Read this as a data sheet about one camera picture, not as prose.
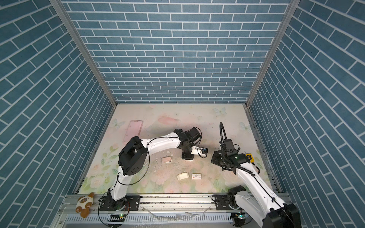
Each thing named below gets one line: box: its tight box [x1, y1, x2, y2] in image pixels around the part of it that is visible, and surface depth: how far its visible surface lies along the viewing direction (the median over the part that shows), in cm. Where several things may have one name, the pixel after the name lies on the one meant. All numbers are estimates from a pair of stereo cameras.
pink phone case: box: [122, 119, 143, 145], surface depth 104 cm
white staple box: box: [192, 173, 202, 180], surface depth 84 cm
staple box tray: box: [176, 171, 190, 181], surface depth 84 cm
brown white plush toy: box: [75, 191, 95, 219], surface depth 72 cm
